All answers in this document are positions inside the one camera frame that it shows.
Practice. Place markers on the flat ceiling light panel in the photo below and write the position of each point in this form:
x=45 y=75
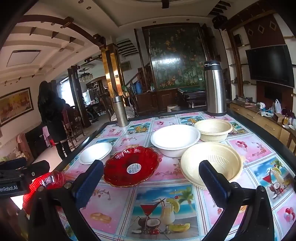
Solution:
x=23 y=58

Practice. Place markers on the white stool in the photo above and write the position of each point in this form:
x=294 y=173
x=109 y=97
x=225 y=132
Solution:
x=172 y=108

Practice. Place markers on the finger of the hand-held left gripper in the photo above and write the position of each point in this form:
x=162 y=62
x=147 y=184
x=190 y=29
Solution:
x=38 y=169

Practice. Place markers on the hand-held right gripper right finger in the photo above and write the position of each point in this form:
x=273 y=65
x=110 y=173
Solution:
x=212 y=183

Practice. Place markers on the white plastic bag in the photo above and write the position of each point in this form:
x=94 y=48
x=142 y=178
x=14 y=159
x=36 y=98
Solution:
x=278 y=107

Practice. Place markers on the red plate with sticker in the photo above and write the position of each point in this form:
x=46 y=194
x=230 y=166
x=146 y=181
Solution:
x=120 y=169

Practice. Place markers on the large white bowl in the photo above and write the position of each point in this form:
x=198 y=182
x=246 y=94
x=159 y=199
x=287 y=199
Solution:
x=175 y=141

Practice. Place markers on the cream plastic bowl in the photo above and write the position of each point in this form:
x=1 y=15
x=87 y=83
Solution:
x=214 y=129
x=215 y=155

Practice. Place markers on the framed wall painting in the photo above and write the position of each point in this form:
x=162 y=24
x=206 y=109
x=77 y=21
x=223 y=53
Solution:
x=15 y=105

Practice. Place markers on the blue water jug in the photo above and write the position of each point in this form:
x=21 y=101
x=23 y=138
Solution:
x=138 y=88

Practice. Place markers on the slim steel bottle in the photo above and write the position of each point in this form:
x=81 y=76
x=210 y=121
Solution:
x=120 y=112

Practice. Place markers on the chandelier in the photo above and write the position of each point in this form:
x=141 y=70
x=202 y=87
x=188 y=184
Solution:
x=85 y=76

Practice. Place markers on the wooden cabinet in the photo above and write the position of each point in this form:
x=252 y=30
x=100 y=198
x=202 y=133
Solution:
x=259 y=120

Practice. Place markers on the red ribbed plate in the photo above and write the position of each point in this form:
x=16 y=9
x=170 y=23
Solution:
x=49 y=182

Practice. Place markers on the striped sofa cushion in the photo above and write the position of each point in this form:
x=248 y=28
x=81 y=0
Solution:
x=129 y=112

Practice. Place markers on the green-topped table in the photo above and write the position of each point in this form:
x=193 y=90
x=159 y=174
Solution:
x=191 y=90

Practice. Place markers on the black television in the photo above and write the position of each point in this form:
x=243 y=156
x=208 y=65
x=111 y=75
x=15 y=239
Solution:
x=270 y=64

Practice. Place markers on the large steel thermos jug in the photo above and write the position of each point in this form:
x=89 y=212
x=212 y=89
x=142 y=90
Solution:
x=215 y=90

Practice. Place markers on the painted glass screen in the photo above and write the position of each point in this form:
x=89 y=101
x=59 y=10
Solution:
x=175 y=58

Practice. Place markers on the small white plate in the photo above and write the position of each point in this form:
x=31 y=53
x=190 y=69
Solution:
x=96 y=153

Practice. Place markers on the wooden dining chair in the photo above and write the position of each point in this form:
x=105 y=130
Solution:
x=75 y=125

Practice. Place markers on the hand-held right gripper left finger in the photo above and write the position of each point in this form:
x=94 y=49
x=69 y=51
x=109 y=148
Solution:
x=90 y=183

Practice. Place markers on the printed tablecloth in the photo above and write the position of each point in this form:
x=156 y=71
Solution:
x=166 y=172

